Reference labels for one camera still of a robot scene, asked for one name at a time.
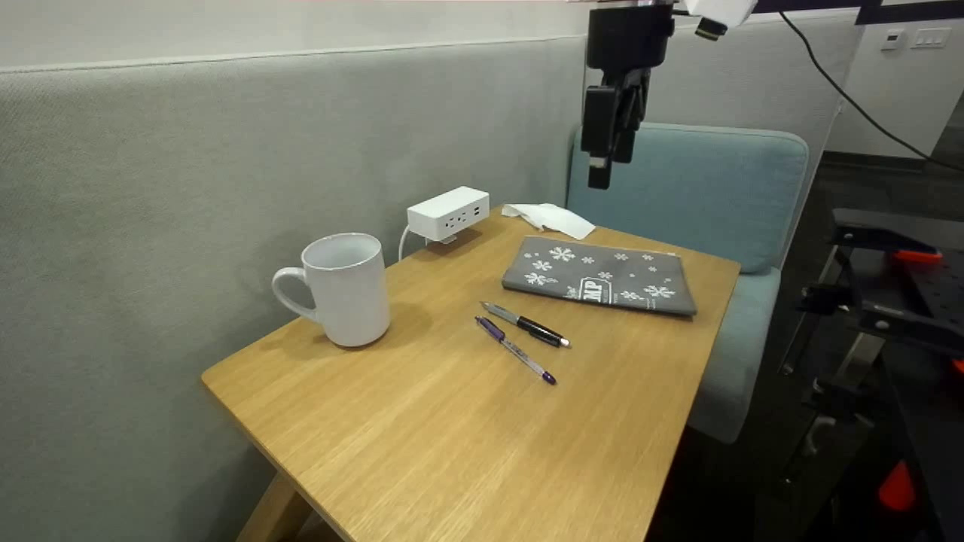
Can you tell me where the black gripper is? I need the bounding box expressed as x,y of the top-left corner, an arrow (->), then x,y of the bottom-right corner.
581,2 -> 677,192

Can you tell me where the grey snowflake folder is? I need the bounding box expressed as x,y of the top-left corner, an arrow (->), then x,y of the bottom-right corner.
500,236 -> 698,318

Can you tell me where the black ballpoint pen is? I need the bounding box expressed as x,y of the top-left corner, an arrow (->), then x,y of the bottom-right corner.
479,297 -> 576,353

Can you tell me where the silver black pen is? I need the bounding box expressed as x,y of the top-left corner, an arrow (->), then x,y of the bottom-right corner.
472,313 -> 559,390

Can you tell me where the teal upholstered chair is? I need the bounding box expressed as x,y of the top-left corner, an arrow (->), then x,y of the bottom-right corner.
562,122 -> 812,446

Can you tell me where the white paper tissue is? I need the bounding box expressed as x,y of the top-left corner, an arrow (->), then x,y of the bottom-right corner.
500,203 -> 600,245

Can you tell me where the white power outlet box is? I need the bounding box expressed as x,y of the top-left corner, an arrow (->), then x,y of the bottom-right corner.
403,184 -> 493,245

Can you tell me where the white ceramic mug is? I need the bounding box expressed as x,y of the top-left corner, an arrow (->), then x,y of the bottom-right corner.
268,228 -> 391,353

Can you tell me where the black tripod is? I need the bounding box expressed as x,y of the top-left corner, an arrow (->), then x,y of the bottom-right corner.
782,284 -> 889,487

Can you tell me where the black equipment table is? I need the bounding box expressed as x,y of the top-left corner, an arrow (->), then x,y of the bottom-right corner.
829,206 -> 964,542

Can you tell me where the wooden table leg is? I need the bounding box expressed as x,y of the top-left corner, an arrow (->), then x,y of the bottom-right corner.
234,474 -> 325,542

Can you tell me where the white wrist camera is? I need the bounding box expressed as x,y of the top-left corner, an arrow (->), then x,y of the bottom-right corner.
684,0 -> 758,45

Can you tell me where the black hanging cable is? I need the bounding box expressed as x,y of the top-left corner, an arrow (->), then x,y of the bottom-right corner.
776,8 -> 964,166

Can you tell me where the dark overhead mount bar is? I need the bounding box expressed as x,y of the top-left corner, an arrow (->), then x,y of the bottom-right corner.
749,0 -> 964,27

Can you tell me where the white wall switch panel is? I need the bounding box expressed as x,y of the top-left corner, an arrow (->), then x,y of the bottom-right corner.
878,25 -> 953,55

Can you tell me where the orange clamp handle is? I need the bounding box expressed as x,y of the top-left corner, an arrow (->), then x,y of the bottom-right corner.
887,248 -> 946,270
878,457 -> 921,514

